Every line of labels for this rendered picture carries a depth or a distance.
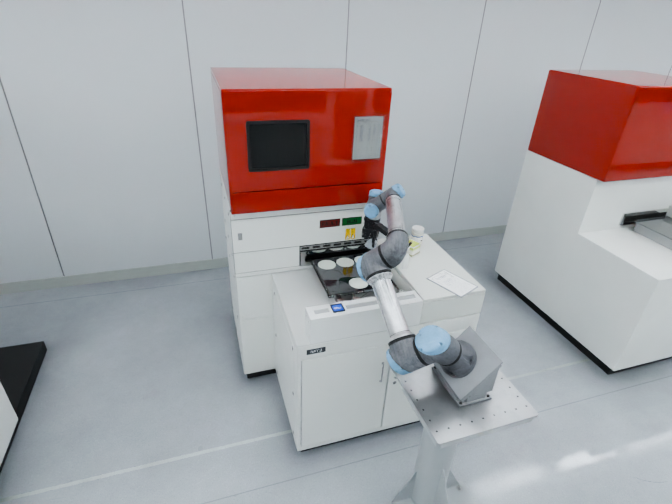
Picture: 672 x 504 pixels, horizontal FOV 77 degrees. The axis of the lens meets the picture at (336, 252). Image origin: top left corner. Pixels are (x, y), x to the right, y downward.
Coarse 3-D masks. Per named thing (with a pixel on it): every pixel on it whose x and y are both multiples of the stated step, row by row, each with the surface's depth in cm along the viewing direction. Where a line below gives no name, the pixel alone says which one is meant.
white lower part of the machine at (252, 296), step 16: (240, 288) 240; (256, 288) 243; (272, 288) 246; (240, 304) 245; (256, 304) 248; (272, 304) 252; (240, 320) 251; (256, 320) 254; (272, 320) 258; (240, 336) 262; (256, 336) 260; (272, 336) 264; (240, 352) 288; (256, 352) 266; (272, 352) 270; (256, 368) 273; (272, 368) 277
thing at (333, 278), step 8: (344, 256) 245; (352, 256) 246; (336, 264) 237; (320, 272) 229; (328, 272) 230; (336, 272) 230; (344, 272) 230; (352, 272) 231; (328, 280) 223; (336, 280) 223; (344, 280) 223; (328, 288) 216; (336, 288) 217; (344, 288) 217; (352, 288) 217; (368, 288) 218
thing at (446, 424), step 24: (408, 384) 173; (432, 384) 174; (504, 384) 176; (432, 408) 163; (456, 408) 164; (480, 408) 164; (504, 408) 165; (528, 408) 165; (432, 432) 154; (456, 432) 154; (480, 432) 155
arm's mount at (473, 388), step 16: (464, 336) 175; (480, 352) 167; (432, 368) 181; (480, 368) 163; (496, 368) 159; (448, 384) 170; (464, 384) 164; (480, 384) 161; (464, 400) 165; (480, 400) 166
